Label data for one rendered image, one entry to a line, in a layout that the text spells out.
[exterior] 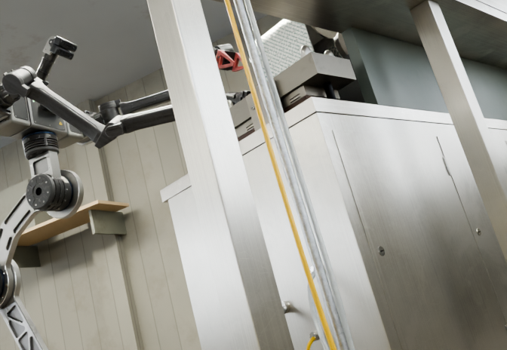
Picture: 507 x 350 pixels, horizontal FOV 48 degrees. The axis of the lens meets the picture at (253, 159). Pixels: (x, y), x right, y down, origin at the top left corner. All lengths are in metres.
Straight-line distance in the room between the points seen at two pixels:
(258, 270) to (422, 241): 0.75
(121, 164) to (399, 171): 4.48
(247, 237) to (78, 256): 5.27
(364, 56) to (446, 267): 0.60
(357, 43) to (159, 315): 4.16
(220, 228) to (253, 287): 0.09
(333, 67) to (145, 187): 4.21
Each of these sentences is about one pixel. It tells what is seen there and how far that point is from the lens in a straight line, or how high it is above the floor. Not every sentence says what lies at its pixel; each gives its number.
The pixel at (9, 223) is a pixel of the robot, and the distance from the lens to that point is 2.63.
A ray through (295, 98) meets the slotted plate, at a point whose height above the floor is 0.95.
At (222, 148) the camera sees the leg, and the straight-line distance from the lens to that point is 0.80.
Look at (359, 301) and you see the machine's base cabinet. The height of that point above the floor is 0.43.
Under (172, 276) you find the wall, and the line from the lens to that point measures 5.32.
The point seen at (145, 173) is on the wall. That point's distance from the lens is 5.55.
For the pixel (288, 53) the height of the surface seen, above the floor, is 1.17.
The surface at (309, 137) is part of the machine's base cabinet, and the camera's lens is 1.33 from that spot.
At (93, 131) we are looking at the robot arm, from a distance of 2.11.
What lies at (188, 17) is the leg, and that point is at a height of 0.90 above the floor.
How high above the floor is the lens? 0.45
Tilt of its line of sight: 15 degrees up
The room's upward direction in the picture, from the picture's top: 15 degrees counter-clockwise
